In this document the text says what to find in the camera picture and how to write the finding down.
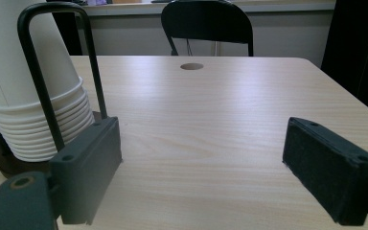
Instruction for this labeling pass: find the white wall ledge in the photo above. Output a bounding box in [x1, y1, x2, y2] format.
[82, 0, 336, 17]

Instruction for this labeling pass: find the black folding chair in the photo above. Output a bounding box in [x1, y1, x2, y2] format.
[160, 0, 255, 58]

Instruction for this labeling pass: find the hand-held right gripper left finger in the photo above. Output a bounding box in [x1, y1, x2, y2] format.
[49, 116, 123, 225]

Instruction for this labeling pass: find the dark curtain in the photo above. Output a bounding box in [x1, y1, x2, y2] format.
[320, 0, 368, 121]
[52, 11, 84, 57]

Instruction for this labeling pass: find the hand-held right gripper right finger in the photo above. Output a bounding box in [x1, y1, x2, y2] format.
[282, 116, 368, 227]

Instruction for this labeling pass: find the dark cup holder with wire loops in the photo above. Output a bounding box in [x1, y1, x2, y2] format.
[0, 1, 109, 180]

